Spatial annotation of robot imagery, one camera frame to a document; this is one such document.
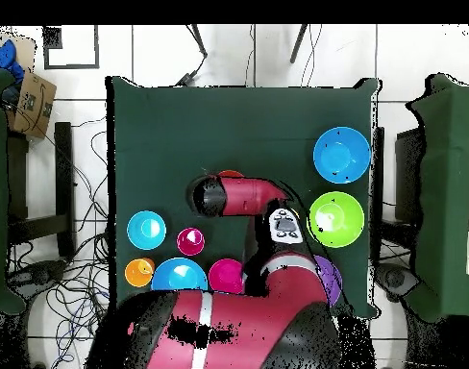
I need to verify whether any cardboard box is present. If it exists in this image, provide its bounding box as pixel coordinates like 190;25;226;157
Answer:
6;69;58;139

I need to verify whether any small blue bowl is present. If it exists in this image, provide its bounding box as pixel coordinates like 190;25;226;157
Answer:
126;209;167;252

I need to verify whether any large green bowl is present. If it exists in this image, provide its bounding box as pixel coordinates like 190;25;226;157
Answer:
307;190;366;249

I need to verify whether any dark green tablecloth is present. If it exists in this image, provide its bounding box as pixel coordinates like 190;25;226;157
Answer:
105;75;382;320

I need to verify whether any crimson cup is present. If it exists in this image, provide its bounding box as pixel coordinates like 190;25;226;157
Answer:
175;227;207;258

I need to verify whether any blue cloth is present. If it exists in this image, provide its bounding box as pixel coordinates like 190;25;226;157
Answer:
0;38;26;84

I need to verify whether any black equipment box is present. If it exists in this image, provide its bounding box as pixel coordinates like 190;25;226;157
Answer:
394;128;427;224

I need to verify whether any black power adapter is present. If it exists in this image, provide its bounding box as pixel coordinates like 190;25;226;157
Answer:
175;71;197;87

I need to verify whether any orange cup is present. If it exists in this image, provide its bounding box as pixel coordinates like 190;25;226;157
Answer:
123;257;157;288

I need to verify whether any grey stand base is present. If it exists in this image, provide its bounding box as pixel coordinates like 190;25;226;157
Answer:
374;262;421;303

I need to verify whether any large blue bowl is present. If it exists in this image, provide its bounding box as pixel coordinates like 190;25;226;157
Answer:
312;126;373;185
150;256;210;292

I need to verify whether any black bench frame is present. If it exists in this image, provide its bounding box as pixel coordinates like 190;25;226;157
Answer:
7;121;76;258

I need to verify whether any black cable tangle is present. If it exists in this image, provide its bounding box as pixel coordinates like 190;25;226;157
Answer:
7;114;118;369

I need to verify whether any large purple bowl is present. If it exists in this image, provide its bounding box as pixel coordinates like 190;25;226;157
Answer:
313;255;343;308

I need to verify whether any crimson small bowl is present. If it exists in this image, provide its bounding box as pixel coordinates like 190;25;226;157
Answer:
208;258;245;295

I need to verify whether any black tripod leg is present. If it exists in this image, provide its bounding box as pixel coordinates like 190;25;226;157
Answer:
185;24;209;59
288;24;309;64

